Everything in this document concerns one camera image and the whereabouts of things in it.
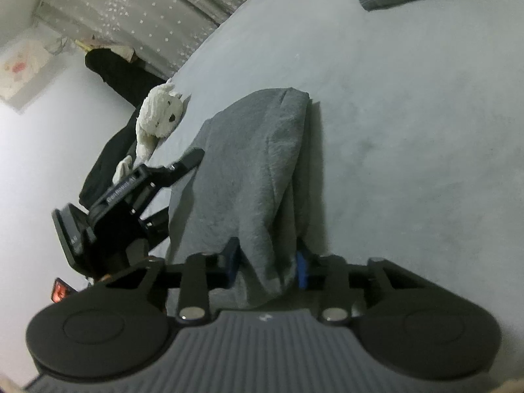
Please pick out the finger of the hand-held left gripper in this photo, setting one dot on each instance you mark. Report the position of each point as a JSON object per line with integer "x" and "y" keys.
{"x": 157, "y": 223}
{"x": 184, "y": 161}

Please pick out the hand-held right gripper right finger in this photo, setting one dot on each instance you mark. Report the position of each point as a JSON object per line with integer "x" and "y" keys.
{"x": 302, "y": 270}

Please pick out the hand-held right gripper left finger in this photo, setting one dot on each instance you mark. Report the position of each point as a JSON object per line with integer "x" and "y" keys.
{"x": 232, "y": 264}

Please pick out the grey shirt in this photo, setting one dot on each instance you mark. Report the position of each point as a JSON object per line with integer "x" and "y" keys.
{"x": 249, "y": 172}

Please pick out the white plush toy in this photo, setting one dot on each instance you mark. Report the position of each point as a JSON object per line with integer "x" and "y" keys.
{"x": 157, "y": 114}

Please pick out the black hanging garment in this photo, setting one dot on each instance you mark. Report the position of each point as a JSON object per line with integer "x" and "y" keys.
{"x": 118, "y": 77}

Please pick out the smartphone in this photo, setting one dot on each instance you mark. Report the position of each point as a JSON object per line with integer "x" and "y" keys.
{"x": 62, "y": 290}

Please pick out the grey starred curtain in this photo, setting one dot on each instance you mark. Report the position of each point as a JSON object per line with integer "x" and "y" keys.
{"x": 143, "y": 12}

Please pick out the grey bed sheet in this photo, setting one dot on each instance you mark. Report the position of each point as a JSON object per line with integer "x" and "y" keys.
{"x": 409, "y": 131}

